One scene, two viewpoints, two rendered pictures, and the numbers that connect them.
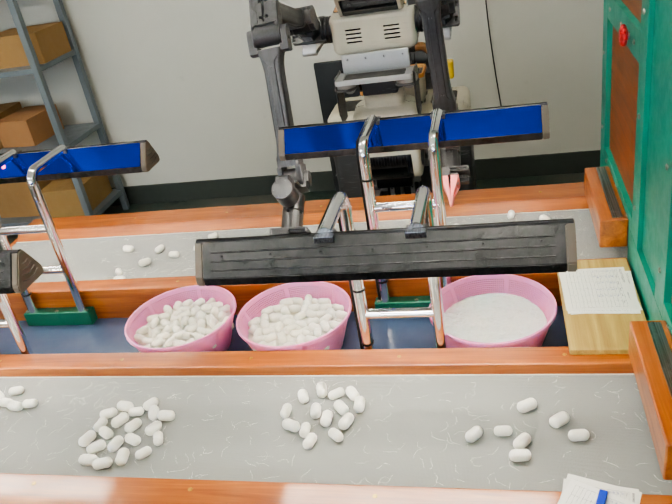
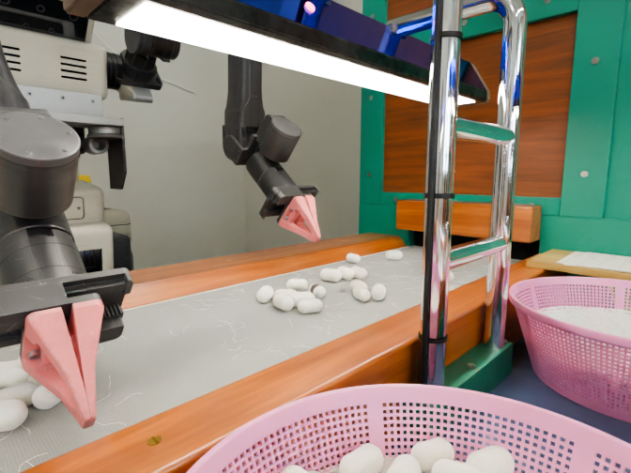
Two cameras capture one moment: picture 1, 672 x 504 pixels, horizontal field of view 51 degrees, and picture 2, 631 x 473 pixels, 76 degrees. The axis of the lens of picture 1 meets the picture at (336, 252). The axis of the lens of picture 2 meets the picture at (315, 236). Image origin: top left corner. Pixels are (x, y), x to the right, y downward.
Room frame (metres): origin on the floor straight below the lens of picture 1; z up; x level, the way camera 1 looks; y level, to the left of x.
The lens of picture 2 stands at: (1.33, 0.27, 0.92)
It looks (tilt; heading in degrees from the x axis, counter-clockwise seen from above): 9 degrees down; 299
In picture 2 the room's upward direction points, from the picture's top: straight up
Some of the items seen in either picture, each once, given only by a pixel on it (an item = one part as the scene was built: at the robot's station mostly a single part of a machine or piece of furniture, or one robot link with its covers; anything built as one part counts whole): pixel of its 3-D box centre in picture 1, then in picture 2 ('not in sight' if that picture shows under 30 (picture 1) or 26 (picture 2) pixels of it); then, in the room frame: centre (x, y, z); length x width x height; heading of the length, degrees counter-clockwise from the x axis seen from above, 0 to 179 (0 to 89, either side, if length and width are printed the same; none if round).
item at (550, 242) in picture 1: (375, 249); not in sight; (1.01, -0.06, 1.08); 0.62 x 0.08 x 0.07; 74
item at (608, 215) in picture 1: (604, 204); (461, 218); (1.48, -0.66, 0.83); 0.30 x 0.06 x 0.07; 164
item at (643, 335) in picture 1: (664, 392); not in sight; (0.83, -0.47, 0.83); 0.30 x 0.06 x 0.07; 164
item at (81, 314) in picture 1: (49, 236); not in sight; (1.73, 0.74, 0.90); 0.20 x 0.19 x 0.45; 74
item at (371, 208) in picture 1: (411, 214); (407, 191); (1.47, -0.19, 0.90); 0.20 x 0.19 x 0.45; 74
